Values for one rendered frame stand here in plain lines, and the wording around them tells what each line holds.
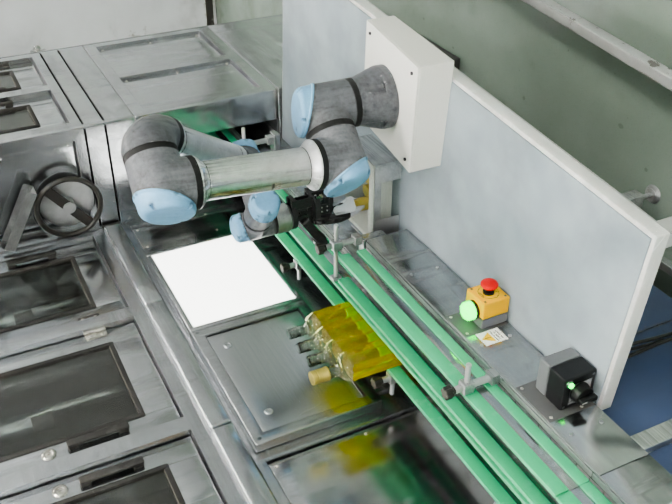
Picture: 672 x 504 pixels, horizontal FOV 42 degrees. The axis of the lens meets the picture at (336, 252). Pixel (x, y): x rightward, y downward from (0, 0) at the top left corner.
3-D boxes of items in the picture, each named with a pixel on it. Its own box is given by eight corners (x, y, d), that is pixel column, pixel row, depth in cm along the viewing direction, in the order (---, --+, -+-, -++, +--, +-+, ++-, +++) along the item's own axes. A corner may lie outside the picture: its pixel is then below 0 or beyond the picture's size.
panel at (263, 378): (247, 235, 284) (146, 261, 271) (247, 227, 282) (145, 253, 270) (382, 408, 217) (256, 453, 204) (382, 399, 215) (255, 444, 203)
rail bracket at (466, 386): (491, 373, 185) (438, 393, 180) (495, 347, 181) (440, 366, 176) (502, 385, 182) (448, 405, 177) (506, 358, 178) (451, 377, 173)
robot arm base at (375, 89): (371, 56, 209) (333, 62, 206) (399, 75, 197) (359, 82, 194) (372, 115, 217) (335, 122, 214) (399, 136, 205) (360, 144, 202)
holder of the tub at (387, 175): (368, 220, 252) (344, 226, 249) (370, 133, 237) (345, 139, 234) (397, 249, 239) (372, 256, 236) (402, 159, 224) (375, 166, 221)
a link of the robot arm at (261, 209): (242, 176, 210) (234, 194, 220) (256, 218, 207) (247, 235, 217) (273, 170, 213) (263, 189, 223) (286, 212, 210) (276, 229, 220)
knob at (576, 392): (585, 395, 174) (597, 406, 172) (568, 402, 173) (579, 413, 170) (589, 378, 172) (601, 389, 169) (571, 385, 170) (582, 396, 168)
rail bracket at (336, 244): (356, 269, 234) (314, 281, 230) (357, 215, 225) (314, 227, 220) (361, 275, 232) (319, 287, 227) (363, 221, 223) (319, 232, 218)
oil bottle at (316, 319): (374, 309, 231) (301, 331, 223) (375, 291, 228) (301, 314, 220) (385, 320, 227) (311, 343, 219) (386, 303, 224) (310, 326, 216)
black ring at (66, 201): (104, 222, 286) (38, 237, 278) (95, 164, 274) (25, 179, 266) (108, 229, 283) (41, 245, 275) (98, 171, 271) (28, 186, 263)
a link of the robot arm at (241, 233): (241, 237, 216) (235, 249, 224) (282, 227, 220) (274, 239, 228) (231, 209, 218) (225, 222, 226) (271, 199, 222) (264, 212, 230)
